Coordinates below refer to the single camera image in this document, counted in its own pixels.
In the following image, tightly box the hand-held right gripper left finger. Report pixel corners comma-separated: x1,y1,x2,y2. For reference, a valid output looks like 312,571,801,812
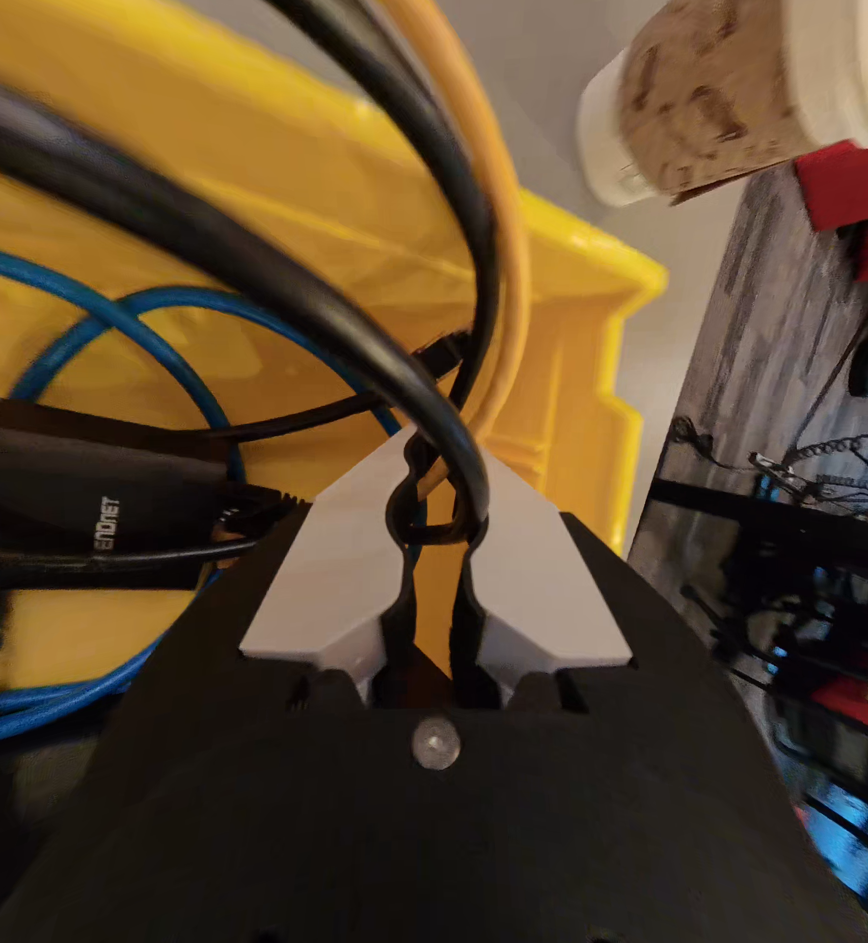
239,426,418,702

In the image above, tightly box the yellow ethernet cable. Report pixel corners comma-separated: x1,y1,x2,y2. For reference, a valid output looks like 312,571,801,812
375,0,532,509

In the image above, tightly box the black network switch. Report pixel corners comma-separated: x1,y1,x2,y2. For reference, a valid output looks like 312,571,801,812
0,401,310,590

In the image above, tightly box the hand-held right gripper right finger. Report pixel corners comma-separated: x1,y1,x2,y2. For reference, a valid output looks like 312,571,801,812
451,448,634,706

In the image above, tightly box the paper coffee cup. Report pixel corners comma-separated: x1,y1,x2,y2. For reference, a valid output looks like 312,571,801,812
577,0,868,208

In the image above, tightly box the blue ethernet cable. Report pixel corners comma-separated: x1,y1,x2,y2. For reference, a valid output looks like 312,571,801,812
0,242,407,749

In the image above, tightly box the large yellow bin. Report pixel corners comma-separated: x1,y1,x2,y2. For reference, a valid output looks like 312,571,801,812
0,0,668,738

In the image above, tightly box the black ethernet cable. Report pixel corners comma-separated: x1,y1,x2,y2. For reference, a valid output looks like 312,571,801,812
0,0,497,546

